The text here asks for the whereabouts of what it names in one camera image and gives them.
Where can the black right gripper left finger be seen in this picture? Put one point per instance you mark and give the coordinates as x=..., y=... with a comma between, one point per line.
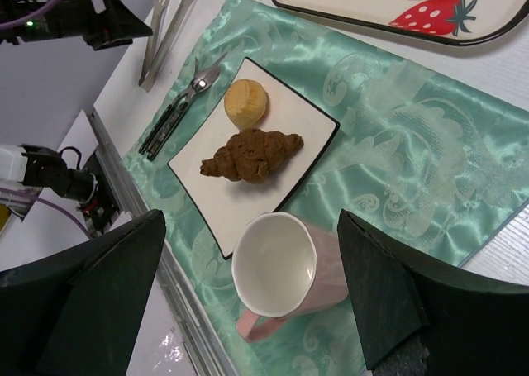
x=78, y=312

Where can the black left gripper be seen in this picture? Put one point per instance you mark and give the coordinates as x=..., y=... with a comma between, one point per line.
x=37, y=20

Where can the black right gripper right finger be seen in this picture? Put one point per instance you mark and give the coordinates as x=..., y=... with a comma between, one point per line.
x=417, y=315

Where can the yellow muffin bread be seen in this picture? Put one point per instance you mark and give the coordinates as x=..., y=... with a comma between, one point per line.
x=245, y=103

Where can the brown chocolate croissant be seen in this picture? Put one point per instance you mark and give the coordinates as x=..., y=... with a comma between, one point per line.
x=252, y=155

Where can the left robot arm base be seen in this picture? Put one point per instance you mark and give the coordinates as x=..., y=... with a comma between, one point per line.
x=26, y=169

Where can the silver fork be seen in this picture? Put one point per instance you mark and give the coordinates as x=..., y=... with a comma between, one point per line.
x=173, y=115

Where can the pink ceramic mug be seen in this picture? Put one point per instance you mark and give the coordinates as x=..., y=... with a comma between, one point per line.
x=284, y=267

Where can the green satin placemat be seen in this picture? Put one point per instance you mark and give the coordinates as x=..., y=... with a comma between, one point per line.
x=424, y=158

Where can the white square plate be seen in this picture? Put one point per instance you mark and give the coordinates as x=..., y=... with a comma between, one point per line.
x=227, y=207

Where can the strawberry pattern tray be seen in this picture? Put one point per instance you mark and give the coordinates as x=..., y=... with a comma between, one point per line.
x=447, y=22

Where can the aluminium table edge rail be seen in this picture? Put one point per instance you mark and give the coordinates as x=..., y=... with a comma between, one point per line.
x=175, y=337

